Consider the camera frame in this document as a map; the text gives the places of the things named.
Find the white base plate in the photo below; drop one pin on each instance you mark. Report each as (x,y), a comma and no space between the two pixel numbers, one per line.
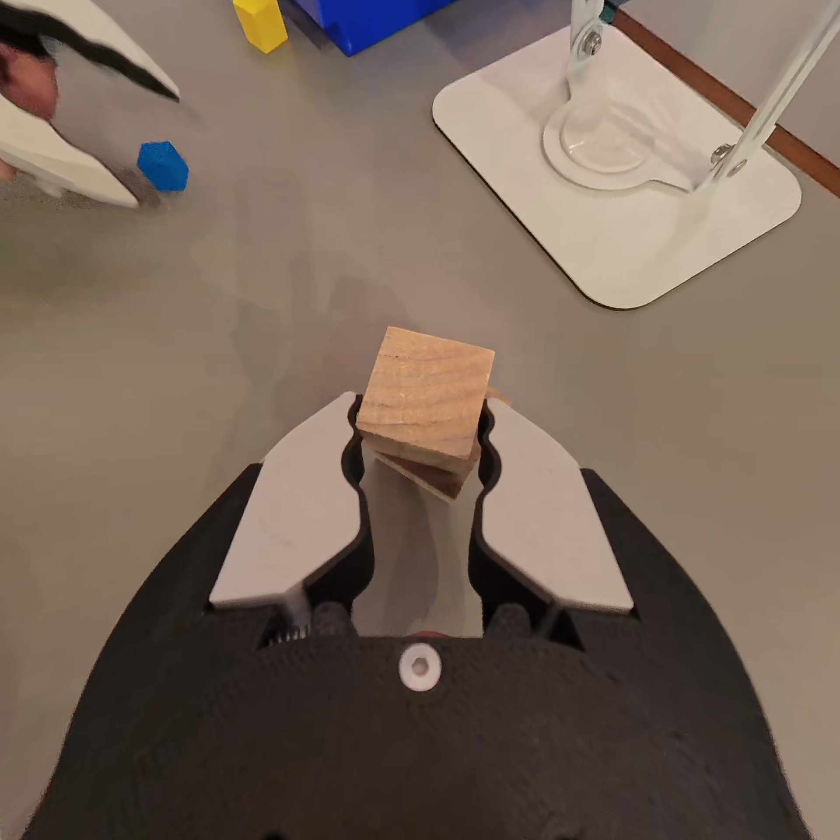
(512,164)

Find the small blue cube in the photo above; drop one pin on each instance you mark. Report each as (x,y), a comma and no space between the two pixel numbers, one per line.
(163,167)

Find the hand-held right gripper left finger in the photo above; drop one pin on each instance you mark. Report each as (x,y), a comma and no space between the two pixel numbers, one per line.
(282,525)

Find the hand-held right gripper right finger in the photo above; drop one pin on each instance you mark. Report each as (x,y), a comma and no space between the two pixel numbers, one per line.
(558,525)

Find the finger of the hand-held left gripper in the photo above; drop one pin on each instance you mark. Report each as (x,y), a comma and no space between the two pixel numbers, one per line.
(79,19)
(39,151)

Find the yellow block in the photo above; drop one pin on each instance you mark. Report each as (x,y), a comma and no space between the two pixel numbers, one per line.
(262,26)

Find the large wooden cube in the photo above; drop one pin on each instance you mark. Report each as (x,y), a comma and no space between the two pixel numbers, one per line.
(446,482)
(426,387)

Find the large blue box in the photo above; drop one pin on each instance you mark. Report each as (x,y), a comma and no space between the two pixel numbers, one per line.
(367,23)

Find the person's left hand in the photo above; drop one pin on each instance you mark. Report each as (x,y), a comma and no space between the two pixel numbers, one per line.
(26,82)

